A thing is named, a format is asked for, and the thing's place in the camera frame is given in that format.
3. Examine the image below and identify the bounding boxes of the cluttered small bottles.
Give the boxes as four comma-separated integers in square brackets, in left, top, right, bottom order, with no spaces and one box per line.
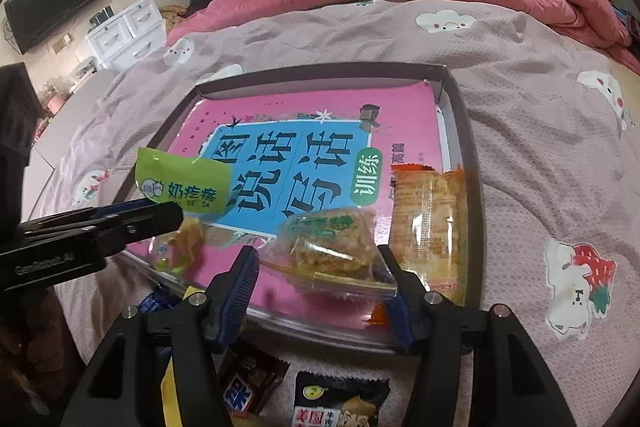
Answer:
[40,77,76,112]

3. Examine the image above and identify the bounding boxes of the yellow-brown knitted cloth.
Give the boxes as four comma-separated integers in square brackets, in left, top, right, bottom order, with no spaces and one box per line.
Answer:
[160,3,188,32]

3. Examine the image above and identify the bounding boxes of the clear packet yellow snack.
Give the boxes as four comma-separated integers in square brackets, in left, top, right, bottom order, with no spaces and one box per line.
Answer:
[150,214,206,275]

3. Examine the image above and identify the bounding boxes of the pink book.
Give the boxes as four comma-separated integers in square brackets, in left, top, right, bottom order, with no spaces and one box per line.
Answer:
[125,79,446,308]

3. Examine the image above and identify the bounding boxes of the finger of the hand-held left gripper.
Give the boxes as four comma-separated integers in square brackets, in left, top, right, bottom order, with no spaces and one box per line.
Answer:
[30,202,184,259]
[22,201,167,234]

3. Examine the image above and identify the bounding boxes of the dark patterned cloth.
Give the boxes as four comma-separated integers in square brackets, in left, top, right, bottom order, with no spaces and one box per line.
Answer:
[612,7,640,42]

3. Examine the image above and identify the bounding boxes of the orange clear cracker packet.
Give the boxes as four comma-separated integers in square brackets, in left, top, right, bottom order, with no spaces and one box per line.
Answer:
[390,162,471,308]

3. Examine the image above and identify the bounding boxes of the beige bed sheet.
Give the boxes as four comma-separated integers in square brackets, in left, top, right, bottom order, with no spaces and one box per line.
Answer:
[607,57,640,118]

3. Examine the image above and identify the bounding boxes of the dark brown chocolate bar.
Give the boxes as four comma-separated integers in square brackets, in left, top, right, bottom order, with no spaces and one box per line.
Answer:
[217,342,291,413]

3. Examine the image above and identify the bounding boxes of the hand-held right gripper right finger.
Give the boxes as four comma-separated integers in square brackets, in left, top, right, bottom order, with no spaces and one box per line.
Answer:
[376,244,576,427]

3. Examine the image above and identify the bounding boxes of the green printed crispy snack packet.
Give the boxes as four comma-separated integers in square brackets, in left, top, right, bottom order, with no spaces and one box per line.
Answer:
[260,207,398,303]

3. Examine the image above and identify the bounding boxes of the blue snack packet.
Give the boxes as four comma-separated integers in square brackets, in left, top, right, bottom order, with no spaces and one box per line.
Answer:
[136,282,181,315]

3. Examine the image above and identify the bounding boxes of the white rounded furniture top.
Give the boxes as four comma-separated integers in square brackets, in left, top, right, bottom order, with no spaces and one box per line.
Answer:
[20,68,126,218]

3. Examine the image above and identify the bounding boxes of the black cartoon snack packet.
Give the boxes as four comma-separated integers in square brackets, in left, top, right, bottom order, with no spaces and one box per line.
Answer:
[292,371,391,427]

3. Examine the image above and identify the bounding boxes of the white drawer cabinet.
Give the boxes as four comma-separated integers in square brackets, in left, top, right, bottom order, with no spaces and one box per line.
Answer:
[85,0,167,72]

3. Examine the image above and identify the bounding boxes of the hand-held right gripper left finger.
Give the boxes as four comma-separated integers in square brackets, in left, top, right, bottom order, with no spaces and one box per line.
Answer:
[60,246,261,427]

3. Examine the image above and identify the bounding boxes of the purple printed blanket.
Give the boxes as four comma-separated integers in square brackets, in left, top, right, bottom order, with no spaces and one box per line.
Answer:
[22,0,640,427]

